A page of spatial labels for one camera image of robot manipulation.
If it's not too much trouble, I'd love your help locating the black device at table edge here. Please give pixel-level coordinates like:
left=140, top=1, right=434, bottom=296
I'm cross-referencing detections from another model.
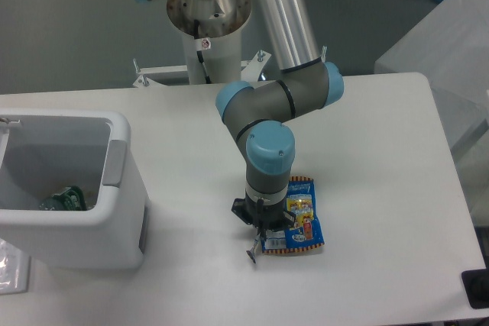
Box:
left=461, top=269, right=488, bottom=309

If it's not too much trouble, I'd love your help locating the white trash can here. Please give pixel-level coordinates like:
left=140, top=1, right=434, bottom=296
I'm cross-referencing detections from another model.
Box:
left=1, top=108, right=148, bottom=270

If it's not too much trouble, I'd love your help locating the clear plastic sheet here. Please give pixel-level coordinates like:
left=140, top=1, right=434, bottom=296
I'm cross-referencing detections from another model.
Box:
left=1, top=240, right=31, bottom=295

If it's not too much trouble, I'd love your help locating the blue snack wrapper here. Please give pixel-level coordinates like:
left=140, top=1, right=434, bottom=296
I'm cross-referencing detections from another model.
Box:
left=261, top=176, right=325, bottom=255

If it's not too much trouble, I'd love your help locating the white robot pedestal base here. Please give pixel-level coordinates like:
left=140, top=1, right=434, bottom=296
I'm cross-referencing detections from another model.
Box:
left=131, top=0, right=329, bottom=88

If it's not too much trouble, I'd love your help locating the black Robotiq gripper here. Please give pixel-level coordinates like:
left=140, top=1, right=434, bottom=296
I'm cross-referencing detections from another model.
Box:
left=232, top=195, right=296, bottom=231

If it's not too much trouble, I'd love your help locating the crushed green label plastic bottle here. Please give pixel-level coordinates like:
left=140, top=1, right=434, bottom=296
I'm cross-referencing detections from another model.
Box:
left=38, top=186, right=87, bottom=211

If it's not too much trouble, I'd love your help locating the small silver foil wrapper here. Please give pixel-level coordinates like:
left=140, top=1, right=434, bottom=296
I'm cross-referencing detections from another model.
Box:
left=246, top=235, right=261, bottom=264

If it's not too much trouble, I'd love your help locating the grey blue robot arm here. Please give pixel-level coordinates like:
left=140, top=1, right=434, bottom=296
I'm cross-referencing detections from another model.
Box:
left=138, top=0, right=344, bottom=233

